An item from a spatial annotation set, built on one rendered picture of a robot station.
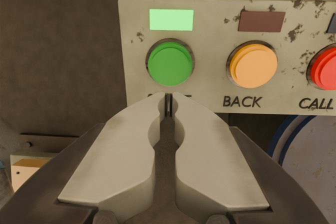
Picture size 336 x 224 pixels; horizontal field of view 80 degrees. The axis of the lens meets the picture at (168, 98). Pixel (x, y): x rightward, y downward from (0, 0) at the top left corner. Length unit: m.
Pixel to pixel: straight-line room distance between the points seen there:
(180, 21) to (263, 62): 0.08
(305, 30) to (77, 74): 0.78
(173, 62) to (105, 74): 0.67
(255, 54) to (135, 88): 0.11
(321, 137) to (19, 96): 0.98
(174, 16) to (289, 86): 0.13
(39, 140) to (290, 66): 0.91
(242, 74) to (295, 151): 0.29
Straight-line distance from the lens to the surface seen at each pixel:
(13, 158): 0.93
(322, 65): 0.23
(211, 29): 0.19
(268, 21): 0.20
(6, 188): 0.68
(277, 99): 0.23
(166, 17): 0.18
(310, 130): 0.46
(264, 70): 0.20
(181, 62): 0.18
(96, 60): 0.84
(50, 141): 0.96
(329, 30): 0.22
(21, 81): 0.99
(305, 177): 0.49
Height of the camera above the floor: 0.79
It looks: 81 degrees down
